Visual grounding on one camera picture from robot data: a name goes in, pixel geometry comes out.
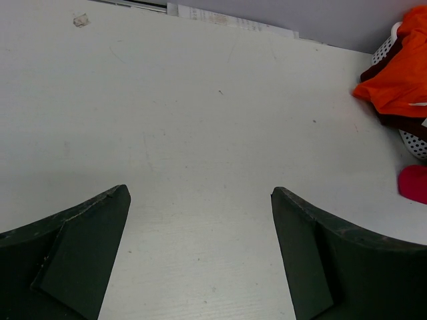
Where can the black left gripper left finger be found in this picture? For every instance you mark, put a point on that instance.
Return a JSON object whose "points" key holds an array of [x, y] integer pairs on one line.
{"points": [[59, 267]]}

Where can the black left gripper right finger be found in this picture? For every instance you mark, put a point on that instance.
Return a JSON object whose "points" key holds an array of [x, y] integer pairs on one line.
{"points": [[338, 270]]}

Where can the orange t shirt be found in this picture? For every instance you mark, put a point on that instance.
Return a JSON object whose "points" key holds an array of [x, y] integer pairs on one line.
{"points": [[400, 86]]}

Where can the pink magenta t shirt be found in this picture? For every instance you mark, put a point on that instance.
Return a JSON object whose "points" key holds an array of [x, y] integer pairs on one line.
{"points": [[412, 183]]}

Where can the white perforated laundry basket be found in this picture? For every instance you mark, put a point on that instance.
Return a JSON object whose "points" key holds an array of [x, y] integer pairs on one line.
{"points": [[415, 145]]}

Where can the maroon t shirt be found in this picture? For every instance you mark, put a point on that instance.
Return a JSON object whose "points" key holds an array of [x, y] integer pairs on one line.
{"points": [[410, 125]]}

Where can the small tape scrap on table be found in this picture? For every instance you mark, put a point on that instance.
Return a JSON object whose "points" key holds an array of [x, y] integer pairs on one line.
{"points": [[81, 21]]}

